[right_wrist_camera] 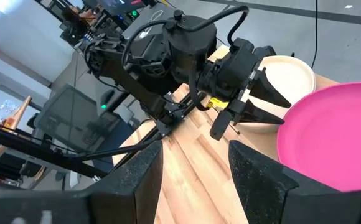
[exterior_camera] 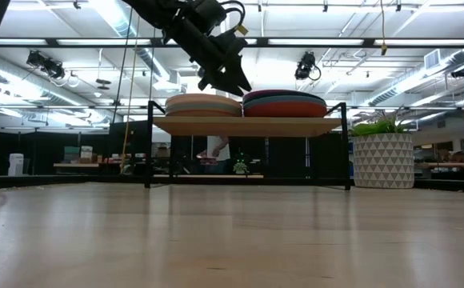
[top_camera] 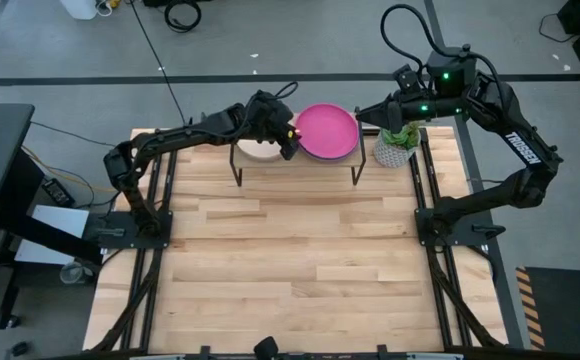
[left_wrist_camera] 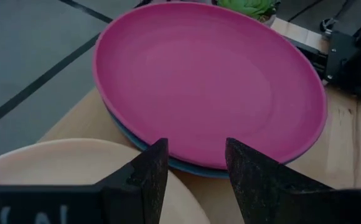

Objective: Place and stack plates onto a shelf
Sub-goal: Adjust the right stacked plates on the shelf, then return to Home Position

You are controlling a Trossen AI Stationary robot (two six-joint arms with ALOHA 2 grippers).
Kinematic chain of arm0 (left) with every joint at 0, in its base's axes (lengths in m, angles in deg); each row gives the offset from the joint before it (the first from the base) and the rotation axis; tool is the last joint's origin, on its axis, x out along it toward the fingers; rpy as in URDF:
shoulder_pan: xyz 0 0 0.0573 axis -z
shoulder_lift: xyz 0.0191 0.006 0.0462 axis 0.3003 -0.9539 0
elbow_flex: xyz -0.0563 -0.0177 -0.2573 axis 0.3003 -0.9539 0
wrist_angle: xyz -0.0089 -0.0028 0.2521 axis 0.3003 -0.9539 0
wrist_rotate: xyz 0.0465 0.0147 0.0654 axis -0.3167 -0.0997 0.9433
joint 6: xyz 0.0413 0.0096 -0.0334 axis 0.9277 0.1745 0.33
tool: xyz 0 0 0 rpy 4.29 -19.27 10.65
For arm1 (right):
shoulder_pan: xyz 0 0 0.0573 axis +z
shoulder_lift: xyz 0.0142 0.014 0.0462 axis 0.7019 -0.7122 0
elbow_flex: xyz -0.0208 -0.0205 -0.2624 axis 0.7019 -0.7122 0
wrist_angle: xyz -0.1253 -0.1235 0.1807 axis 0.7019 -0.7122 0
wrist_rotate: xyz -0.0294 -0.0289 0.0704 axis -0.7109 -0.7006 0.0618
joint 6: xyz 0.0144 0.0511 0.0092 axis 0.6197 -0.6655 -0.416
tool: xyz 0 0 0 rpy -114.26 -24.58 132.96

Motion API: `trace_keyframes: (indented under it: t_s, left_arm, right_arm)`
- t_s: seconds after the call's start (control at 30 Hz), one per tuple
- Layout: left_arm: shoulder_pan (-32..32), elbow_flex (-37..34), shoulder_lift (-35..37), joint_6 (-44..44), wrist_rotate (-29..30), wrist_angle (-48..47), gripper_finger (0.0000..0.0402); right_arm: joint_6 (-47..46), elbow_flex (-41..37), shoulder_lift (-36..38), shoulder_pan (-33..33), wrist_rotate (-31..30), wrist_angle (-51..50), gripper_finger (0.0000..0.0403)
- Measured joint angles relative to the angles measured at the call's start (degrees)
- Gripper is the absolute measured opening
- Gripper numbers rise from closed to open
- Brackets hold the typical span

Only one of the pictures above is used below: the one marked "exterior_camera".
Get white container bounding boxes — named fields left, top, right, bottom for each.
left=7, top=153, right=25, bottom=178

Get hanging yellow cable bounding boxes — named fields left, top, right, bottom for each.
left=379, top=0, right=389, bottom=57

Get person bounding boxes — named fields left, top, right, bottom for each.
left=197, top=135, right=232, bottom=175

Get black ceiling spotlight cluster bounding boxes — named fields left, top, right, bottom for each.
left=26, top=50, right=66, bottom=81

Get mint green plate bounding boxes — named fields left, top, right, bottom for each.
left=165, top=103, right=243, bottom=114

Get terracotta plate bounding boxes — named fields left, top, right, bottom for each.
left=166, top=109, right=242, bottom=118

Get black left wrist camera cable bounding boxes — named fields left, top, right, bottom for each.
left=218, top=0, right=250, bottom=37

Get blue-grey plate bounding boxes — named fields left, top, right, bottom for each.
left=242, top=95, right=328, bottom=109

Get small green background plant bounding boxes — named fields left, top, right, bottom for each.
left=233, top=149, right=250, bottom=175

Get black overhead frame bar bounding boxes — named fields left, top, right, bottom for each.
left=0, top=37, right=464, bottom=50

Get dark teal plate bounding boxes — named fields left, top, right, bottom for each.
left=242, top=92, right=327, bottom=105

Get background wooden table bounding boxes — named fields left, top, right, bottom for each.
left=53, top=162, right=101, bottom=169

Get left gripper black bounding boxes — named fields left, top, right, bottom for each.
left=166, top=7, right=254, bottom=98

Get boxes on background table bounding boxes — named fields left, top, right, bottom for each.
left=63, top=145, right=94, bottom=164

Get black overhead camera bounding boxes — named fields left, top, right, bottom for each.
left=294, top=51, right=322, bottom=82

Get white triangle pattern planter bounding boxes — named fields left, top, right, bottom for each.
left=353, top=133, right=415, bottom=190

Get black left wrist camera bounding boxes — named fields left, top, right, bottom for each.
left=194, top=0, right=230, bottom=34

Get orange plate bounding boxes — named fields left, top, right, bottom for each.
left=243, top=100, right=329, bottom=118

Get black frame wooden shelf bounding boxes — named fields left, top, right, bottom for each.
left=143, top=100, right=352, bottom=191

